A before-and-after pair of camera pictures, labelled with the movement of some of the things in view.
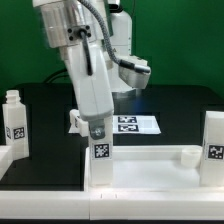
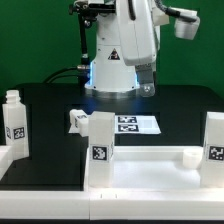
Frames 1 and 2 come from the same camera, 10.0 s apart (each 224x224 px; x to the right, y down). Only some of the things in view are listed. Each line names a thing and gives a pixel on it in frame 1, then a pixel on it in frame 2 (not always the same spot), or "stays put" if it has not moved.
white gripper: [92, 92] to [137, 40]
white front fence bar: [113, 205] stays put
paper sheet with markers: [133, 125] stays put
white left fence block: [6, 159] stays put
